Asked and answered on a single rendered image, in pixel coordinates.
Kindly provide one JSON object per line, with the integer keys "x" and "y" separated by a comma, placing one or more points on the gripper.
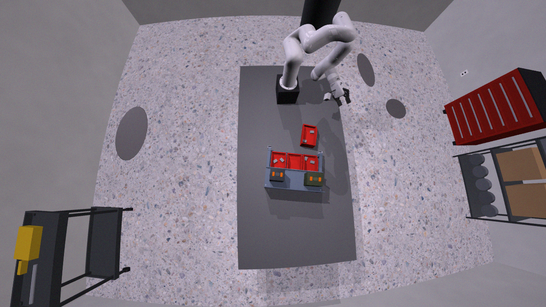
{"x": 341, "y": 90}

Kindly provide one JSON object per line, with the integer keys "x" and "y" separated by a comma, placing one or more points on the red bin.
{"x": 294, "y": 161}
{"x": 306, "y": 165}
{"x": 310, "y": 137}
{"x": 278, "y": 155}

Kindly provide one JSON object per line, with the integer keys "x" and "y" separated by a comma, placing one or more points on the dark green tool case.
{"x": 313, "y": 178}

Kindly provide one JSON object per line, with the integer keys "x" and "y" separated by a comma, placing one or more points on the dark grey tool case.
{"x": 277, "y": 174}

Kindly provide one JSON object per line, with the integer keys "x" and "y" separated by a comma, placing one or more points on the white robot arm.
{"x": 341, "y": 30}

